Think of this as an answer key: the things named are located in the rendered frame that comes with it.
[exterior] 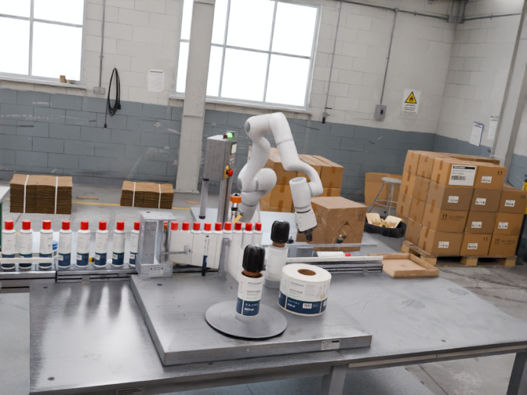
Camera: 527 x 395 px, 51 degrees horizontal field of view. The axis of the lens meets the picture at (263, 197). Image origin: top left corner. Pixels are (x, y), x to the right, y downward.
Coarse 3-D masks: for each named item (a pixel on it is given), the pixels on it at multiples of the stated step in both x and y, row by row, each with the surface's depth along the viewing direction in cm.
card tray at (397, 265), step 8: (384, 256) 318; (392, 256) 320; (400, 256) 322; (408, 256) 324; (384, 264) 309; (392, 264) 311; (400, 264) 313; (408, 264) 315; (416, 264) 317; (424, 264) 312; (392, 272) 298; (400, 272) 292; (408, 272) 294; (416, 272) 296; (424, 272) 298; (432, 272) 300
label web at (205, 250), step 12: (180, 240) 245; (192, 240) 244; (204, 240) 244; (216, 240) 243; (204, 252) 243; (216, 252) 245; (228, 252) 243; (240, 252) 232; (192, 264) 247; (204, 264) 244; (216, 264) 246; (228, 264) 243; (240, 264) 232
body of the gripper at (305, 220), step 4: (296, 212) 273; (300, 212) 271; (304, 212) 271; (308, 212) 273; (312, 212) 274; (296, 216) 273; (300, 216) 272; (304, 216) 272; (308, 216) 273; (312, 216) 274; (296, 220) 273; (300, 220) 272; (304, 220) 273; (308, 220) 274; (312, 220) 275; (296, 224) 277; (300, 224) 273; (304, 224) 274; (308, 224) 275; (312, 224) 276; (316, 224) 277; (296, 228) 277; (300, 228) 274; (304, 228) 274; (308, 228) 276
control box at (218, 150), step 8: (216, 136) 258; (208, 144) 251; (216, 144) 250; (224, 144) 249; (208, 152) 252; (216, 152) 251; (224, 152) 250; (208, 160) 252; (216, 160) 252; (224, 160) 251; (208, 168) 253; (216, 168) 252; (224, 168) 252; (232, 168) 265; (208, 176) 254; (216, 176) 253; (224, 176) 254
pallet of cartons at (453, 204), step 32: (416, 160) 620; (448, 160) 585; (480, 160) 640; (416, 192) 617; (448, 192) 571; (480, 192) 584; (512, 192) 596; (416, 224) 614; (448, 224) 582; (480, 224) 595; (512, 224) 608; (448, 256) 635; (480, 256) 607; (512, 256) 620
